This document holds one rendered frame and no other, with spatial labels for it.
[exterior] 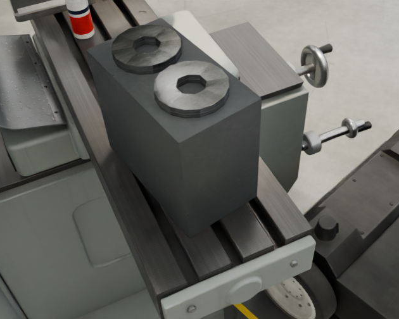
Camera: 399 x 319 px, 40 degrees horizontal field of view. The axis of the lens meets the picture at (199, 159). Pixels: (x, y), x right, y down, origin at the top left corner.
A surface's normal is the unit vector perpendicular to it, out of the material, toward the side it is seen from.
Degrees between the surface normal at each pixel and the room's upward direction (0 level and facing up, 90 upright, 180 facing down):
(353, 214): 0
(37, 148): 90
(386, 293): 0
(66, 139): 90
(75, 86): 0
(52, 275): 90
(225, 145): 90
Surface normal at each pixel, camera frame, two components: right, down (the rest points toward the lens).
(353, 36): -0.05, -0.67
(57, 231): 0.41, 0.66
